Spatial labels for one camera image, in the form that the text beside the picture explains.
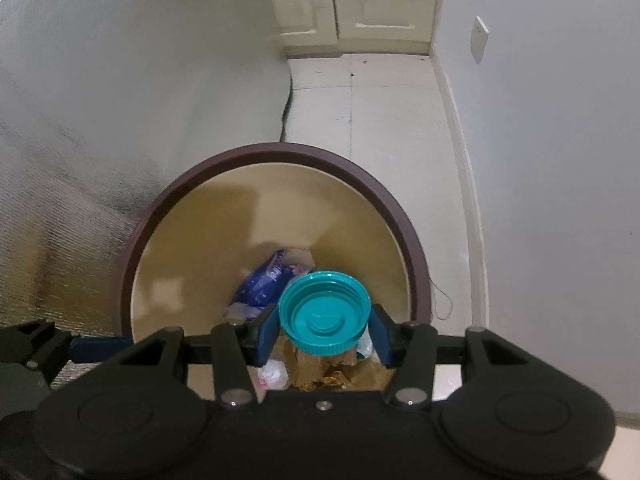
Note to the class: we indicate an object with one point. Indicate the white wall plate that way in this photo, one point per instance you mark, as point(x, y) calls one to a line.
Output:
point(481, 40)

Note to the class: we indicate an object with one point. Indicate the teal plastic bottle cap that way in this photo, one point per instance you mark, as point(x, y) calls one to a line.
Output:
point(325, 315)

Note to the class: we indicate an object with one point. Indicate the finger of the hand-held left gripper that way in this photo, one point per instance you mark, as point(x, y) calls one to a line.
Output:
point(102, 350)

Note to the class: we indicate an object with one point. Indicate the brown rim trash bin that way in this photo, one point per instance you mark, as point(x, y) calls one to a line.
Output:
point(200, 240)

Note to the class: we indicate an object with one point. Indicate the gold crinkled wrapper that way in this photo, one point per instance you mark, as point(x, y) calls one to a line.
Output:
point(336, 376)

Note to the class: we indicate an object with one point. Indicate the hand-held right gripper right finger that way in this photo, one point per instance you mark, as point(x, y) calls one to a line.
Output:
point(382, 335)

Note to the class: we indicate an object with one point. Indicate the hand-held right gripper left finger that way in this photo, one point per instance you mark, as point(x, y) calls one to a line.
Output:
point(267, 335)

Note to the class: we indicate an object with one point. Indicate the silver quilted cover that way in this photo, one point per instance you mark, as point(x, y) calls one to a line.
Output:
point(100, 110)

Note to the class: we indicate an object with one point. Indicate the cream door cabinet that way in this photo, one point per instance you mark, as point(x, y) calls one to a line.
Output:
point(380, 0)

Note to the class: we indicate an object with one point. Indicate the blue plastic wrapper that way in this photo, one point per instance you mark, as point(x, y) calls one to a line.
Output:
point(260, 285)

